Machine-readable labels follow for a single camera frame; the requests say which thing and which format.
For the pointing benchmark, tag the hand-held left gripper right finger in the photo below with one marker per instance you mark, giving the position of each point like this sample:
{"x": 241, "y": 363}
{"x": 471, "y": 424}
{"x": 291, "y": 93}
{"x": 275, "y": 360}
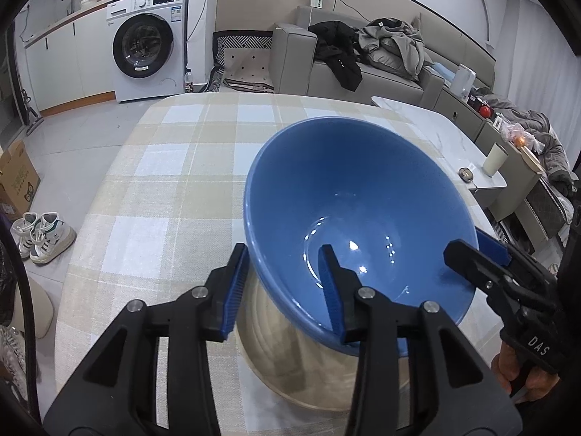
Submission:
{"x": 333, "y": 299}

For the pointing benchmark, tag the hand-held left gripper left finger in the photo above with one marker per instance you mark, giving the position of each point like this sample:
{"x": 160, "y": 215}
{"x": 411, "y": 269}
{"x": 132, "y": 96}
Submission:
{"x": 236, "y": 290}

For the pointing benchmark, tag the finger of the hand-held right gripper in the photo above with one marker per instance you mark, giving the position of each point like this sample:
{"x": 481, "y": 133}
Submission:
{"x": 472, "y": 263}
{"x": 494, "y": 247}

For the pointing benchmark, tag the blue bowl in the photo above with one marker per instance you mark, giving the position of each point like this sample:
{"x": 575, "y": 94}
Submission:
{"x": 363, "y": 190}

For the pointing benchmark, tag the person's right forearm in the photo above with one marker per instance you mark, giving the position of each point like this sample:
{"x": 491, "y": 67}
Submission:
{"x": 572, "y": 281}

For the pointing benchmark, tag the person's right hand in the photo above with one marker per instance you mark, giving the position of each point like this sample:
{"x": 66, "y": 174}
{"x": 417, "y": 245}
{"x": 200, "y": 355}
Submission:
{"x": 504, "y": 368}

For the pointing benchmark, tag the grey side cabinet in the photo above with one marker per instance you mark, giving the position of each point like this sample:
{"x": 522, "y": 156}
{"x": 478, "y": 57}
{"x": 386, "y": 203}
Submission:
{"x": 522, "y": 204}

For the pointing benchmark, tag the small earbud case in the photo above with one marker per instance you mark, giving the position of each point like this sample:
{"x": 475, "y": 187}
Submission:
{"x": 465, "y": 174}

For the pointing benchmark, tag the beige tumbler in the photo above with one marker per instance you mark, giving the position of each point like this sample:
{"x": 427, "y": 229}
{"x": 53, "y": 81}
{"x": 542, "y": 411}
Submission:
{"x": 494, "y": 160}

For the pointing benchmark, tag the beige paper box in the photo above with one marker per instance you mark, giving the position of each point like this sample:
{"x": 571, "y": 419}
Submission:
{"x": 533, "y": 161}

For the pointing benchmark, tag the grey blanket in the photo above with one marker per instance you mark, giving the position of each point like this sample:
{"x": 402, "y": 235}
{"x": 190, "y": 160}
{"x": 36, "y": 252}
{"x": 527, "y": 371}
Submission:
{"x": 553, "y": 159}

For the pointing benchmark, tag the clear plastic bag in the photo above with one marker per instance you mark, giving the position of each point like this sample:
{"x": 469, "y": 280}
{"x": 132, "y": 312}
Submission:
{"x": 519, "y": 138}

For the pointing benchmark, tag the checked tablecloth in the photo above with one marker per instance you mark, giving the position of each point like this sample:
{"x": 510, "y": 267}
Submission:
{"x": 159, "y": 190}

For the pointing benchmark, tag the marble coffee table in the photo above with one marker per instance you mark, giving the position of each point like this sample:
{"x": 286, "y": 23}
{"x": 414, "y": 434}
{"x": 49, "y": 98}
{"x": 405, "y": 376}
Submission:
{"x": 435, "y": 131}

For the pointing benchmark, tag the red apple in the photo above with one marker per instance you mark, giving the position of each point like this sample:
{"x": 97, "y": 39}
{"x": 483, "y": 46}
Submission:
{"x": 485, "y": 111}

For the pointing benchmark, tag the white kettle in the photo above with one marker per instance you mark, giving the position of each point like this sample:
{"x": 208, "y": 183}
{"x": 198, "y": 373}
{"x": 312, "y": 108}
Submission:
{"x": 463, "y": 81}

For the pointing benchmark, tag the light blue pillow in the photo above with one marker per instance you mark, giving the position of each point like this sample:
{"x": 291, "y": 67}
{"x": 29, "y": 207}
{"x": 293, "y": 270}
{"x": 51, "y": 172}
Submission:
{"x": 442, "y": 71}

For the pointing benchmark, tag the white sneaker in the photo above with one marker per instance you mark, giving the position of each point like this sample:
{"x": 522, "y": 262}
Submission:
{"x": 22, "y": 231}
{"x": 52, "y": 240}

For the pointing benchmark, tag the clear water bottle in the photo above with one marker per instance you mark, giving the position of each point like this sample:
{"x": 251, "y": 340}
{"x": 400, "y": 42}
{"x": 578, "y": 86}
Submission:
{"x": 189, "y": 82}

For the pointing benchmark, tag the grey clothes pile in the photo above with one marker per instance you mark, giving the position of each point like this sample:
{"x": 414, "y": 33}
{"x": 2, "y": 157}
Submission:
{"x": 399, "y": 45}

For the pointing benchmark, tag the folded patterned mat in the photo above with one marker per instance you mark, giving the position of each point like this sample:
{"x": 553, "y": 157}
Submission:
{"x": 245, "y": 63}

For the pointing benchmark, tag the black trash bag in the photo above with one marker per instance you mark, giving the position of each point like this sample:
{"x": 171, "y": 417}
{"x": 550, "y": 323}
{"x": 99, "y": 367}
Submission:
{"x": 7, "y": 281}

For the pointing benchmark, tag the grey sofa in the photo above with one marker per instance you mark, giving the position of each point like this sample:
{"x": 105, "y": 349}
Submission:
{"x": 295, "y": 63}

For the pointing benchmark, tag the black jacket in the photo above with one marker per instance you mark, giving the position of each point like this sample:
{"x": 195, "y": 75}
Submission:
{"x": 340, "y": 59}

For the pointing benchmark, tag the cardboard box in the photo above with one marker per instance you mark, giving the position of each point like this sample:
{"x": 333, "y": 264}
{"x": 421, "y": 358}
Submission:
{"x": 18, "y": 181}

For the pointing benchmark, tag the white washing machine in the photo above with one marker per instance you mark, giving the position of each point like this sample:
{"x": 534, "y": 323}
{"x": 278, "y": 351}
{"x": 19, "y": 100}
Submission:
{"x": 145, "y": 45}

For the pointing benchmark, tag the floor mop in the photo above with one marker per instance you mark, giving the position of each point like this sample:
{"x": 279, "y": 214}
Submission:
{"x": 32, "y": 116}

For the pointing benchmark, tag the white kitchen base cabinet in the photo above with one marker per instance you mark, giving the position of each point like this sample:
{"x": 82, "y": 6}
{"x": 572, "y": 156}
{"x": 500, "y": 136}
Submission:
{"x": 68, "y": 63}

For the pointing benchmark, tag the black door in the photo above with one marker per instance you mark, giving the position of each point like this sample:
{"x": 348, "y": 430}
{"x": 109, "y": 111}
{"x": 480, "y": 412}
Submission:
{"x": 18, "y": 77}

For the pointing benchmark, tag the kitchen faucet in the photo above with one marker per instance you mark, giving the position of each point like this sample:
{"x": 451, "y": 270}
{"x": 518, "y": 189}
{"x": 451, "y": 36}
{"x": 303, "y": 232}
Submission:
{"x": 70, "y": 2}

